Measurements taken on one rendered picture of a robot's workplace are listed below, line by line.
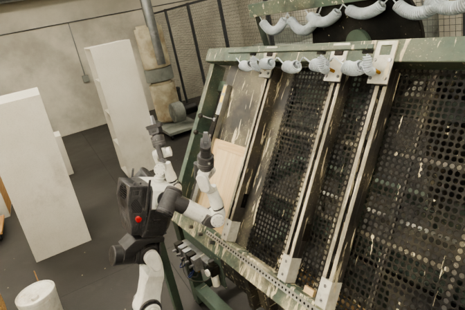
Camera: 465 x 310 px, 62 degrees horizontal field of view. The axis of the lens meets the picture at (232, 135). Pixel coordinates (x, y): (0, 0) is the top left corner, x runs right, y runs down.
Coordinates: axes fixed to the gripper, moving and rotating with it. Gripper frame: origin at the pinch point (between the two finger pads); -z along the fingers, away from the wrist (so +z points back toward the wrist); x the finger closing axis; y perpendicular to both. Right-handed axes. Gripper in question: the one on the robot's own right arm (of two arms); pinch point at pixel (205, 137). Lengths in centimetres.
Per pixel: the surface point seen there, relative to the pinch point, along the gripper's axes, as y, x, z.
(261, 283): 30, -34, 68
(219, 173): 8, 43, 51
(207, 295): 0, 30, 155
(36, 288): -140, 51, 171
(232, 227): 16, 3, 62
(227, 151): 13, 48, 37
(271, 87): 38, 41, -12
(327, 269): 55, -55, 35
